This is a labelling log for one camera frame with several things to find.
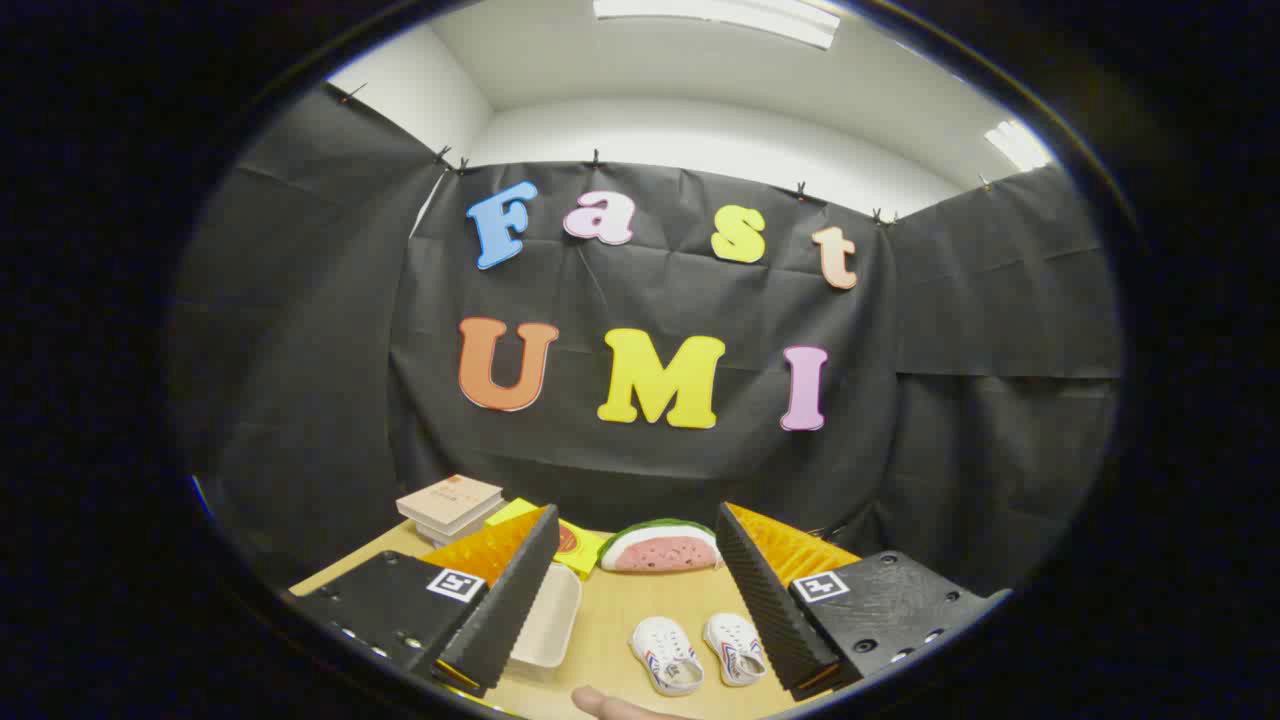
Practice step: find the white striped canvas shoe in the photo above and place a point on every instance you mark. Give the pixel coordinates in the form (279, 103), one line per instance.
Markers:
(735, 648)
(665, 655)

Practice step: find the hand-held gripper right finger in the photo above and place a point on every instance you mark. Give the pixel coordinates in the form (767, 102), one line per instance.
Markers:
(765, 610)

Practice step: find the beige book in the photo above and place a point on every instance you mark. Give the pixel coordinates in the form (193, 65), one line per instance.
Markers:
(450, 497)

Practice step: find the yellow book with red circle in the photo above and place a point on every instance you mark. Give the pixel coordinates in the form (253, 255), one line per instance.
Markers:
(585, 550)

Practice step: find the grey book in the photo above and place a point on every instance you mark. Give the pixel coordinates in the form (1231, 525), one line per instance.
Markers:
(465, 530)

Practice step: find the cream fabric storage box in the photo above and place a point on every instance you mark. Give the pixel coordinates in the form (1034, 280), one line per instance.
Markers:
(550, 620)

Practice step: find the long ceiling light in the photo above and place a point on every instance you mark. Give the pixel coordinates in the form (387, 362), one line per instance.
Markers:
(720, 15)

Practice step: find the watermelon slice plush toy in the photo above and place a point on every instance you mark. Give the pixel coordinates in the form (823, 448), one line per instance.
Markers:
(660, 548)

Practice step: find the small ceiling light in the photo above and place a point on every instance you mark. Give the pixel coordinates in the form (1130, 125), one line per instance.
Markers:
(1017, 145)

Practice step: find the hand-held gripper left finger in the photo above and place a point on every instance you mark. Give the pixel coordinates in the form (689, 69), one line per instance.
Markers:
(510, 600)

